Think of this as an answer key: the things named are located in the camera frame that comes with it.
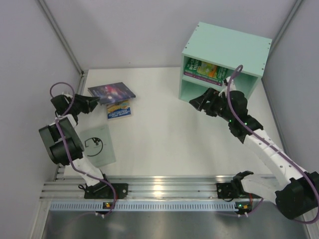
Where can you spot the mint green wooden shelf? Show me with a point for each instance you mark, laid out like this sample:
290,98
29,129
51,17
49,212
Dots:
227,48

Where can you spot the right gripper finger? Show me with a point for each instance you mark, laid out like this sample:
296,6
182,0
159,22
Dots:
199,106
204,97

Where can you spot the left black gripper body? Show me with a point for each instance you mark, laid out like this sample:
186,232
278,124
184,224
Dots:
81,104

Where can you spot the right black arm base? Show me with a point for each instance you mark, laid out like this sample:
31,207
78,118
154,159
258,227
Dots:
229,191

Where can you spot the green 104-storey treehouse book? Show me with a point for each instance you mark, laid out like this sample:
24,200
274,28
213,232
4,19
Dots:
208,70

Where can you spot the perforated cable duct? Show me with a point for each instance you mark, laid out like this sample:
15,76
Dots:
147,206

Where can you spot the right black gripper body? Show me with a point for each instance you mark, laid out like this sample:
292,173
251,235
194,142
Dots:
209,102

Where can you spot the purple 117-storey treehouse book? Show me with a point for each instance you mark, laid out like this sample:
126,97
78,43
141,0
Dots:
212,81

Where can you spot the blue treehouse book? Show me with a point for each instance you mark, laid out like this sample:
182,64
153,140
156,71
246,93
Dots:
119,110

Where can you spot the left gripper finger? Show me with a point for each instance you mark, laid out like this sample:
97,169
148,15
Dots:
80,99
91,105

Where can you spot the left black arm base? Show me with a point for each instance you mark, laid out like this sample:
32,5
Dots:
103,191

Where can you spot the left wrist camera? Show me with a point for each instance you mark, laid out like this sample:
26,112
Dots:
67,97

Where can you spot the dark galaxy cover book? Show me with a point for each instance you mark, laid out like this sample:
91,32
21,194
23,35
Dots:
111,93

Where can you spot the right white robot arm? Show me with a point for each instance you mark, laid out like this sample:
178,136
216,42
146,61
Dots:
294,190

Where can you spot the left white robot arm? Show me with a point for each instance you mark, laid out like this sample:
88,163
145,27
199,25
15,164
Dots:
62,141

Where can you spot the pale green booklet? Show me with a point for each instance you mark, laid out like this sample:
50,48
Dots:
98,147

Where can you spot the aluminium mounting rail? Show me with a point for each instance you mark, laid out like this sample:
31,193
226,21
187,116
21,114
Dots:
145,188

